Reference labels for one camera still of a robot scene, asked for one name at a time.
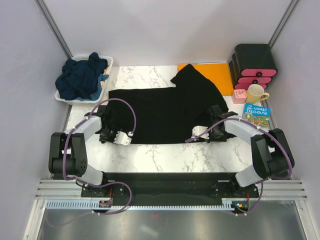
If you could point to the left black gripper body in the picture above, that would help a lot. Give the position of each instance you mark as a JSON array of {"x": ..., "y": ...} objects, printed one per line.
[{"x": 107, "y": 134}]

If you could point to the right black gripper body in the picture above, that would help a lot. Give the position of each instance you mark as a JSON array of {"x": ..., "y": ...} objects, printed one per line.
[{"x": 217, "y": 136}]

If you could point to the black t shirt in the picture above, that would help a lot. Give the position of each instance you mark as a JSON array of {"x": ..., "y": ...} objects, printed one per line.
[{"x": 161, "y": 115}]

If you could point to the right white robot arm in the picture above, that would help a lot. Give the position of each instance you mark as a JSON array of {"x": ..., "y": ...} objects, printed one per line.
[{"x": 270, "y": 151}]

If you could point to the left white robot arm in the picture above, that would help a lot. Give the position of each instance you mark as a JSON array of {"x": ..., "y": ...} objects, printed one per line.
[{"x": 76, "y": 163}]

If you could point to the light blue garment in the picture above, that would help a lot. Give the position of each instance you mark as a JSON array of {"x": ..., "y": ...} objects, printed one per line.
[{"x": 100, "y": 85}]

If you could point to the pink toy block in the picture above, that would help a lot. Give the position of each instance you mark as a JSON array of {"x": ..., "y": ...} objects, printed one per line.
[{"x": 239, "y": 96}]

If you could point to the blue children's book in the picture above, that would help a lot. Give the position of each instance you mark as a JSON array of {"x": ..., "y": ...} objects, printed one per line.
[{"x": 257, "y": 115}]

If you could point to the yellow mug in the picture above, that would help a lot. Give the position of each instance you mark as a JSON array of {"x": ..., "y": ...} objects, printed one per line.
[{"x": 256, "y": 93}]

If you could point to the orange folder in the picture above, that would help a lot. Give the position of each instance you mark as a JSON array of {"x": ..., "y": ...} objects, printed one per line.
[{"x": 211, "y": 79}]

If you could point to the navy blue t shirt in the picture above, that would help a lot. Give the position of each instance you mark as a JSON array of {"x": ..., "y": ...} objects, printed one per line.
[{"x": 79, "y": 77}]

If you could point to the cream garment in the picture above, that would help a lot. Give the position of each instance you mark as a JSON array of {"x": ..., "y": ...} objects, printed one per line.
[{"x": 106, "y": 71}]

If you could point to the white laundry basket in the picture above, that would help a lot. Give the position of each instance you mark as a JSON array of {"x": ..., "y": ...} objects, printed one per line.
[{"x": 81, "y": 57}]

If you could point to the black pink drawer unit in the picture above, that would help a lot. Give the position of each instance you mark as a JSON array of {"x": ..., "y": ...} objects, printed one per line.
[{"x": 252, "y": 63}]

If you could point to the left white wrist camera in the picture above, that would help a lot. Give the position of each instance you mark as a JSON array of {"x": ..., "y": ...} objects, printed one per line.
[{"x": 122, "y": 138}]

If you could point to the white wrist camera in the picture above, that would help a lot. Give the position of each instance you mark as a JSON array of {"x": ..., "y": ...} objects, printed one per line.
[
  {"x": 200, "y": 132},
  {"x": 122, "y": 138}
]

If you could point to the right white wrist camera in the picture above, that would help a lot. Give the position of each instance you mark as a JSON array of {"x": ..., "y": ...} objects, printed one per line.
[{"x": 200, "y": 132}]

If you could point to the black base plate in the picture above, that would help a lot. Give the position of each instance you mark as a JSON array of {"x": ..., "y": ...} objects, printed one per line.
[{"x": 171, "y": 188}]

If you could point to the white slotted cable duct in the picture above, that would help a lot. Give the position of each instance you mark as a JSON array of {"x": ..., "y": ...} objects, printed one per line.
[{"x": 103, "y": 205}]

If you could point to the aluminium frame rail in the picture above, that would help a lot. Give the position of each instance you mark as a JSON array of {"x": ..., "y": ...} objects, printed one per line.
[{"x": 272, "y": 190}]

